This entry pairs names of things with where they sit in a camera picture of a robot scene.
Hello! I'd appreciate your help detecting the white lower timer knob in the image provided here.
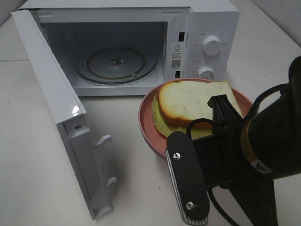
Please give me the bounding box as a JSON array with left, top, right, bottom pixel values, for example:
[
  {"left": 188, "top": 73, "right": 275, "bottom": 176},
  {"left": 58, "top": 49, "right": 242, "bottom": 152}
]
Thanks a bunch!
[{"left": 198, "top": 66, "right": 214, "bottom": 80}]

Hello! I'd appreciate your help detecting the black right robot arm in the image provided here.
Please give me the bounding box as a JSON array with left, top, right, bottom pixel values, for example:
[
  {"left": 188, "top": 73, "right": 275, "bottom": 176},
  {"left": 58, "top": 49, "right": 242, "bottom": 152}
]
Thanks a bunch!
[{"left": 190, "top": 57, "right": 301, "bottom": 226}]

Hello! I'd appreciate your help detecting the white microwave oven body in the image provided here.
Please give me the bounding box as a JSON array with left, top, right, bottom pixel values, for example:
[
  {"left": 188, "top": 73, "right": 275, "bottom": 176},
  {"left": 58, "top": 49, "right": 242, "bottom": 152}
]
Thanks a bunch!
[{"left": 17, "top": 0, "right": 239, "bottom": 97}]

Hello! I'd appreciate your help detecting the toast sandwich with lettuce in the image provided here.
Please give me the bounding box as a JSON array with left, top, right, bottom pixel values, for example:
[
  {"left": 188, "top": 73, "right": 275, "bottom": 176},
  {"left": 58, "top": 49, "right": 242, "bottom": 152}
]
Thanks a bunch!
[{"left": 151, "top": 81, "right": 242, "bottom": 137}]

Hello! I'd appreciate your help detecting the white upper power knob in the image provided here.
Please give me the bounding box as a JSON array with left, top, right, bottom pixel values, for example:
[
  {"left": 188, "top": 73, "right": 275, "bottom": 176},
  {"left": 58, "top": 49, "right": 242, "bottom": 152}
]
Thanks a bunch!
[{"left": 202, "top": 34, "right": 222, "bottom": 56}]

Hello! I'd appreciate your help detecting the glass microwave turntable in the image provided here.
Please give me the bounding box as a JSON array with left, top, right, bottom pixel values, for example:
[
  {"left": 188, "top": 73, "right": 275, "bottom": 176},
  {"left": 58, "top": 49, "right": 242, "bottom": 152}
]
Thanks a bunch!
[{"left": 74, "top": 47, "right": 158, "bottom": 85}]

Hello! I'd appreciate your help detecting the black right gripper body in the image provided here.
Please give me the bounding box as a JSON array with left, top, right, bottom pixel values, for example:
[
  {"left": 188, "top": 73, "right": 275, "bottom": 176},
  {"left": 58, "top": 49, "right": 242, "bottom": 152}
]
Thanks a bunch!
[{"left": 191, "top": 118, "right": 275, "bottom": 188}]

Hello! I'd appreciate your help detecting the white microwave door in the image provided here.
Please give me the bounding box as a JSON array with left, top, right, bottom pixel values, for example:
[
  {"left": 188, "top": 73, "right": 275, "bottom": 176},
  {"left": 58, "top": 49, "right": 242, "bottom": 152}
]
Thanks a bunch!
[{"left": 12, "top": 10, "right": 117, "bottom": 220}]

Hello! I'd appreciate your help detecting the pink round plate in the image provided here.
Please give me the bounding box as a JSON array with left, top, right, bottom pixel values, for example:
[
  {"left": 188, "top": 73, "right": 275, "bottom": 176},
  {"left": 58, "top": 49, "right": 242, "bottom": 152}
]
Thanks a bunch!
[{"left": 138, "top": 81, "right": 253, "bottom": 160}]

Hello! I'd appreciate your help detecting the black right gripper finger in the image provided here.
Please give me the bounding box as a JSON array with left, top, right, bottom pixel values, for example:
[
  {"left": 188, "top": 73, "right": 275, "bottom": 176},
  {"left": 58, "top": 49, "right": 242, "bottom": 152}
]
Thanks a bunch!
[
  {"left": 207, "top": 94, "right": 242, "bottom": 132},
  {"left": 227, "top": 181, "right": 278, "bottom": 226}
]

